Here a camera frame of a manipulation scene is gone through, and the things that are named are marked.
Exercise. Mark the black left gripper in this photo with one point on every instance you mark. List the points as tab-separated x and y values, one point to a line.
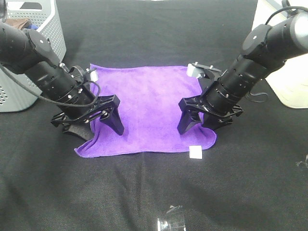
105	107

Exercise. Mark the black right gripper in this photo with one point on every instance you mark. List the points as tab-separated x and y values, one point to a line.
212	119

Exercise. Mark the purple microfiber towel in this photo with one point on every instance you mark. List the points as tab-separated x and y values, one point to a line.
149	111

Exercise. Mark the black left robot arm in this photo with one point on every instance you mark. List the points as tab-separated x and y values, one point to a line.
28	52

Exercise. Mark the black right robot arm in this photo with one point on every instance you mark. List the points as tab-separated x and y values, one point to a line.
264	51

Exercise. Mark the white towel care label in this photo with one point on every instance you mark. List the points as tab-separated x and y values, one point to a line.
195	152

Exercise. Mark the black tablecloth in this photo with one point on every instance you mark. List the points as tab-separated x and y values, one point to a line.
248	181

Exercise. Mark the grey perforated laundry basket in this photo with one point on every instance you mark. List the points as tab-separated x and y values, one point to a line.
43	16

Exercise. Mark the white plastic storage bin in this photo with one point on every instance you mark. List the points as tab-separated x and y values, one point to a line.
290	83

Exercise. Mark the clear tape patch front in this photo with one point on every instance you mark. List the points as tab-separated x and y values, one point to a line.
172	220

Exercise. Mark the clear tape patch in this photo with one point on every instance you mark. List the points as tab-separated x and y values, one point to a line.
172	220
303	164

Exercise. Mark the clear tape patch right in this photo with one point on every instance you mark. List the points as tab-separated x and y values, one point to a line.
303	164

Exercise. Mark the blue cloth in basket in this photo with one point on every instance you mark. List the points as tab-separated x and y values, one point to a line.
32	26

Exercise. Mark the brown cloth in basket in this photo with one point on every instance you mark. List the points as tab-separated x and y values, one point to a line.
19	23

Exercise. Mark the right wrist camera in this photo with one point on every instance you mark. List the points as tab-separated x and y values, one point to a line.
197	70

